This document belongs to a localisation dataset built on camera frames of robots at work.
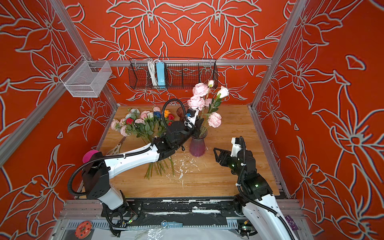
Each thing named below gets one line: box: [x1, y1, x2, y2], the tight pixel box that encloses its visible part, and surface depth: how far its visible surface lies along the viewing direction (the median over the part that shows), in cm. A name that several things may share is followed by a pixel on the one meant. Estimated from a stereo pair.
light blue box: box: [156, 62, 166, 89], surface depth 92 cm
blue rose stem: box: [153, 111, 162, 118], surface depth 109 cm
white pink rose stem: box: [199, 86, 229, 137], surface depth 72 cm
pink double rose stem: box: [187, 79, 215, 136], surface depth 64 cm
